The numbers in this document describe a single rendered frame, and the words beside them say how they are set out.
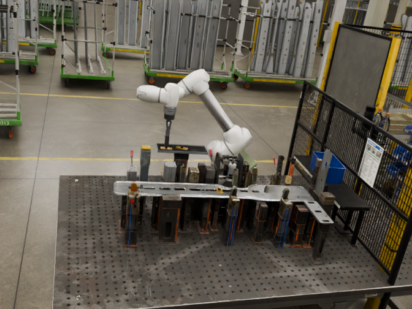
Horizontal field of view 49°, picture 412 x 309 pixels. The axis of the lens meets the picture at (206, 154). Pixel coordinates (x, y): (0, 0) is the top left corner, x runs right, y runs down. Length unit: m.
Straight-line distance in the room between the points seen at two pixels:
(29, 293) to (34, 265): 0.35
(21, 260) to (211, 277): 1.85
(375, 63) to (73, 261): 3.76
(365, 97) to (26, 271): 3.83
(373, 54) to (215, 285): 3.40
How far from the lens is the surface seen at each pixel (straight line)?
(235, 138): 3.70
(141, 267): 2.80
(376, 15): 10.68
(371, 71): 5.31
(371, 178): 3.30
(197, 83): 3.61
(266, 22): 10.81
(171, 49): 9.87
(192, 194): 3.00
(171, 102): 3.10
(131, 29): 12.44
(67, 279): 2.71
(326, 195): 3.21
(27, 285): 3.83
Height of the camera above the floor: 2.37
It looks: 22 degrees down
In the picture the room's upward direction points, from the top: 8 degrees clockwise
